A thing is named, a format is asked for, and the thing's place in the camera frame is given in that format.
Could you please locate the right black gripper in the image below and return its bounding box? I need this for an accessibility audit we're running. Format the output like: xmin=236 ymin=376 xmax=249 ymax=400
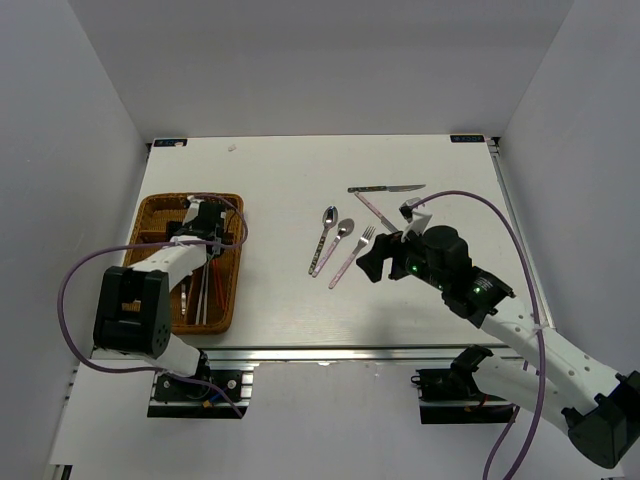
xmin=355 ymin=221 xmax=448 ymax=291

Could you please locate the pink handled fork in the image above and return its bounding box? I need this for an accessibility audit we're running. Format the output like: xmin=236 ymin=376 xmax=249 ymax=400
xmin=328 ymin=226 xmax=376 ymax=290

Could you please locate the orange chopstick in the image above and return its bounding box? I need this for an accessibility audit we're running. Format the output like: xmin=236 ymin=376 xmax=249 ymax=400
xmin=213 ymin=259 xmax=227 ymax=310
xmin=211 ymin=259 xmax=224 ymax=307

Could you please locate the dark handled fork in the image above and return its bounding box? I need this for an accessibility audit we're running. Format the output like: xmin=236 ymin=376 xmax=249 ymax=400
xmin=180 ymin=281 xmax=190 ymax=317

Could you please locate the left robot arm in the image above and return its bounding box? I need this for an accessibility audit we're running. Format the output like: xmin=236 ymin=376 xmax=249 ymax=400
xmin=93 ymin=196 xmax=233 ymax=399

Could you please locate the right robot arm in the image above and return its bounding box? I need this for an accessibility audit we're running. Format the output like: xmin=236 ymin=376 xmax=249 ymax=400
xmin=357 ymin=226 xmax=639 ymax=469

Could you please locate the brown wicker cutlery tray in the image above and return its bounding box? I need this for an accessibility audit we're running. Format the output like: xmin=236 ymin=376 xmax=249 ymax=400
xmin=130 ymin=193 xmax=241 ymax=335

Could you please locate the left blue table label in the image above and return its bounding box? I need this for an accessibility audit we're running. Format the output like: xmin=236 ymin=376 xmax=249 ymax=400
xmin=153 ymin=138 xmax=188 ymax=148

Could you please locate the blue table label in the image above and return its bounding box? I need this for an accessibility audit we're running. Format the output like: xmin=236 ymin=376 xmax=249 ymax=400
xmin=449 ymin=134 xmax=486 ymax=143
xmin=153 ymin=138 xmax=188 ymax=148

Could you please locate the right blue table label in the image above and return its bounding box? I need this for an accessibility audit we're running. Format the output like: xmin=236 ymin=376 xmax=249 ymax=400
xmin=449 ymin=134 xmax=486 ymax=143

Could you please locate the pink handled table knife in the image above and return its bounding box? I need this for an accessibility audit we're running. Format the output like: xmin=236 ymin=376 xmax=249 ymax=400
xmin=354 ymin=192 xmax=399 ymax=233

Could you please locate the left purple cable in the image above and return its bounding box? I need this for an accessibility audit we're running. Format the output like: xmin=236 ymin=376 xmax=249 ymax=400
xmin=57 ymin=193 xmax=250 ymax=376

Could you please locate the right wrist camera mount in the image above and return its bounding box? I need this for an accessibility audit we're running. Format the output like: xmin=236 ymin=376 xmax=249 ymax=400
xmin=400 ymin=197 xmax=433 ymax=243

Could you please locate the pink handled spoon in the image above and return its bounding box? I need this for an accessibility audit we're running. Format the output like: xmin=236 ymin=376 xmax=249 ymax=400
xmin=311 ymin=218 xmax=355 ymax=278

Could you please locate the dark handled table knife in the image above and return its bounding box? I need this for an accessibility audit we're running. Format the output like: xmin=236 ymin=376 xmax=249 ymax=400
xmin=347 ymin=184 xmax=426 ymax=194

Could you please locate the dark handled spoon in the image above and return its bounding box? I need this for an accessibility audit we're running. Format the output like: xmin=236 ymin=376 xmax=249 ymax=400
xmin=308 ymin=205 xmax=339 ymax=275

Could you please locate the aluminium table rail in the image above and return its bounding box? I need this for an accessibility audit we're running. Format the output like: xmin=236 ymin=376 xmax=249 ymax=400
xmin=485 ymin=137 xmax=557 ymax=329

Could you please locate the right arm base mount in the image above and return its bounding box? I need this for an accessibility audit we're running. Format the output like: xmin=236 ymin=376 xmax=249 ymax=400
xmin=411 ymin=369 xmax=515 ymax=425

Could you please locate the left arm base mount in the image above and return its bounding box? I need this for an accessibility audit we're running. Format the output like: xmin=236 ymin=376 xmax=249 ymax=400
xmin=147 ymin=368 xmax=253 ymax=420

